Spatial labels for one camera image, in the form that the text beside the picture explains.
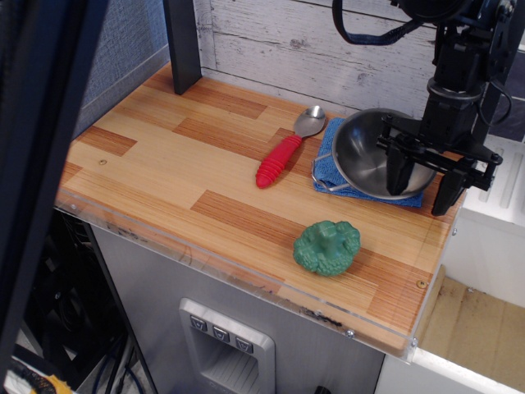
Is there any silver metal bowl with handles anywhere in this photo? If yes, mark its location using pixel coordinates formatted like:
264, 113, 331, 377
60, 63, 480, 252
312, 108, 436, 200

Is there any dark vertical post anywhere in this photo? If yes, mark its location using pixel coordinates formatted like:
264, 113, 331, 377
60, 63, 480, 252
472, 1, 524, 142
162, 0, 202, 95

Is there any silver toy fridge cabinet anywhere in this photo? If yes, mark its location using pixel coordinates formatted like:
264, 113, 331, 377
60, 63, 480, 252
93, 227, 384, 393

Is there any blue folded cloth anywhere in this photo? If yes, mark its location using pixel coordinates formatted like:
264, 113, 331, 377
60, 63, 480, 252
313, 117, 423, 208

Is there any yellow black object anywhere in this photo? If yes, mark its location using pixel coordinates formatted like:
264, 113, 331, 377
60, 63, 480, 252
34, 375, 74, 394

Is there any dark right vertical post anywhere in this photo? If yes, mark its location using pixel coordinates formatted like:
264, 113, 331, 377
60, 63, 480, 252
472, 1, 524, 142

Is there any red handled silver spoon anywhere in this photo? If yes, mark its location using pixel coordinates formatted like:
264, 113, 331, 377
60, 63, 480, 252
255, 105, 326, 189

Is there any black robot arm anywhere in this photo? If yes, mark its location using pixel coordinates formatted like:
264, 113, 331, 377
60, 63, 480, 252
1, 1, 524, 363

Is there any clear acrylic table guard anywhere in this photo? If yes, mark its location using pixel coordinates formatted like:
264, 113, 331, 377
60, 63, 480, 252
57, 66, 457, 358

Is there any grey ice dispenser panel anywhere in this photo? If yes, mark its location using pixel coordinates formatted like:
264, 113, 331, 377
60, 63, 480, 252
179, 298, 276, 393

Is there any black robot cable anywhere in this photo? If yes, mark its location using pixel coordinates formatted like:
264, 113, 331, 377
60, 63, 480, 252
331, 0, 423, 46

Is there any green toy broccoli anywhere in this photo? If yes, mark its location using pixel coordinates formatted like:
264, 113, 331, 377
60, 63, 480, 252
293, 221, 361, 277

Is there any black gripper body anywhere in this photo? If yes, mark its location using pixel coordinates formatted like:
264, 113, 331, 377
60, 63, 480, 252
377, 80, 503, 190

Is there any white toy sink unit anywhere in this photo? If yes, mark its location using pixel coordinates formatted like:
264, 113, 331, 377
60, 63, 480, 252
377, 136, 524, 393

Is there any blue fabric panel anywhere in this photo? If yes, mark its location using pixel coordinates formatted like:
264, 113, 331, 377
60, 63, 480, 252
74, 0, 169, 135

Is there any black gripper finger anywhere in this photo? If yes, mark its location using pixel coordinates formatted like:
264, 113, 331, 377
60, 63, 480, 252
431, 169, 469, 216
386, 145, 415, 195

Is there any dark left vertical post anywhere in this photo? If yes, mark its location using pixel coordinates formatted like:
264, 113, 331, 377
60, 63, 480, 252
162, 0, 202, 95

